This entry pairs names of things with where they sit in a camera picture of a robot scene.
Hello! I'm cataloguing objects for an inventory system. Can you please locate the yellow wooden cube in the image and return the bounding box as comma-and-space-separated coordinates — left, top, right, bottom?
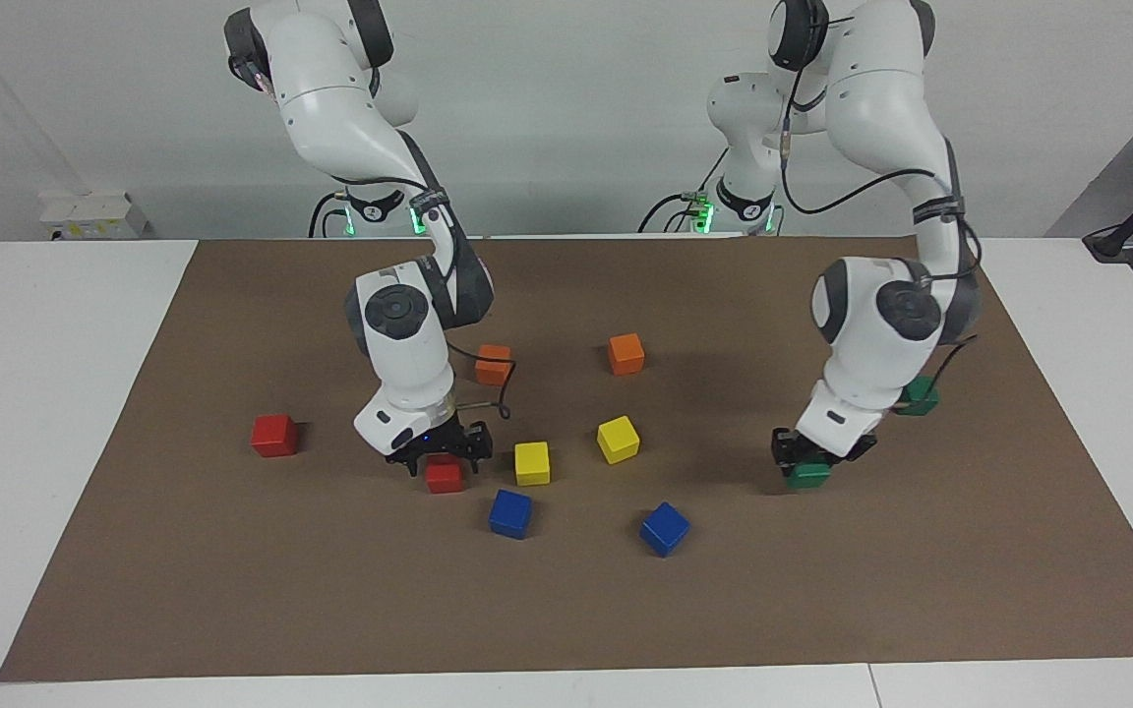
596, 415, 641, 465
513, 441, 552, 487

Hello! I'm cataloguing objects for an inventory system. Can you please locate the blue wooden cube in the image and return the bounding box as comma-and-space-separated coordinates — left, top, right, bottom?
488, 489, 533, 540
639, 501, 691, 559

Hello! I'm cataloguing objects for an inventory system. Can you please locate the brown table mat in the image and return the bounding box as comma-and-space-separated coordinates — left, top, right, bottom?
0, 236, 1133, 683

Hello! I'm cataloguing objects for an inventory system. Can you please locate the white power strip box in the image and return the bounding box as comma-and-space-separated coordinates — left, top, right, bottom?
39, 192, 147, 242

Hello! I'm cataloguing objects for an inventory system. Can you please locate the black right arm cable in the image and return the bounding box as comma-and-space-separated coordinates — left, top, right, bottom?
330, 177, 518, 419

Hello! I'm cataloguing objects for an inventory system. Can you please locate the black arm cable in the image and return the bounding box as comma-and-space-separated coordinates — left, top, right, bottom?
330, 177, 518, 419
781, 93, 981, 394

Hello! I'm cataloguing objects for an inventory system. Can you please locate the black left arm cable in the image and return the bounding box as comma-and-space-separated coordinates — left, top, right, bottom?
781, 93, 981, 394

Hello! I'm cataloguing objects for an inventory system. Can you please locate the black right base cable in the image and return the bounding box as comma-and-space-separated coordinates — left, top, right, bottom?
309, 193, 346, 238

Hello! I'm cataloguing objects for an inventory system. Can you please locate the black base cable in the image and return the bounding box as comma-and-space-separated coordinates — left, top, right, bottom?
309, 193, 346, 238
638, 147, 730, 234

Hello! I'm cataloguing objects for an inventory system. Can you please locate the black left base cable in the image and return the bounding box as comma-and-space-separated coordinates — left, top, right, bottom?
638, 147, 730, 234

